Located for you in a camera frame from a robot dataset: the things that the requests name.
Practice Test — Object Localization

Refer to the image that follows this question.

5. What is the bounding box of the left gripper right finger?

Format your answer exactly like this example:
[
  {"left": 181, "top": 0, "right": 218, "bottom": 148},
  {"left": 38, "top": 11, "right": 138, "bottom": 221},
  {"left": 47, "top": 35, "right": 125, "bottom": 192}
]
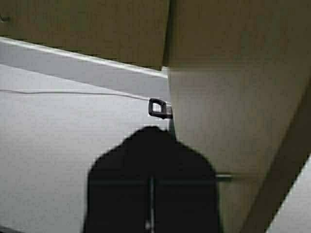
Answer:
[{"left": 152, "top": 128, "right": 223, "bottom": 233}]

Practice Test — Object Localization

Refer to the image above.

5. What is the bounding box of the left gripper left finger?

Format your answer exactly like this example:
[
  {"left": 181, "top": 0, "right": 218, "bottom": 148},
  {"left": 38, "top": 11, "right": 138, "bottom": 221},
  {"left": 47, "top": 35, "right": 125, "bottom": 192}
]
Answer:
[{"left": 82, "top": 126, "right": 152, "bottom": 233}]

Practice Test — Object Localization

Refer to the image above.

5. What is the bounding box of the cabinet door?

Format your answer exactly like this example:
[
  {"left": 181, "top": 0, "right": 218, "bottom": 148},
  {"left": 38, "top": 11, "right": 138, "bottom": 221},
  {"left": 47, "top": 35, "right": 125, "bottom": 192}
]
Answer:
[
  {"left": 164, "top": 0, "right": 311, "bottom": 233},
  {"left": 0, "top": 0, "right": 170, "bottom": 70}
]

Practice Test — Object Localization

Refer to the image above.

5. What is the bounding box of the black cooking pot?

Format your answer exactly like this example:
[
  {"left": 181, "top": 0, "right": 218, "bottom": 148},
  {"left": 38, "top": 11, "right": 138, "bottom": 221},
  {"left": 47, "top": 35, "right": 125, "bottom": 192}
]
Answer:
[{"left": 148, "top": 98, "right": 173, "bottom": 119}]

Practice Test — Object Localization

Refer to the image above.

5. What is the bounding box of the white charging cable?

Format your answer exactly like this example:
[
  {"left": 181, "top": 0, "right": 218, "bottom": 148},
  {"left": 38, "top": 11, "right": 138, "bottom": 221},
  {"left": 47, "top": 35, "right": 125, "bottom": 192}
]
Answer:
[{"left": 0, "top": 88, "right": 150, "bottom": 100}]

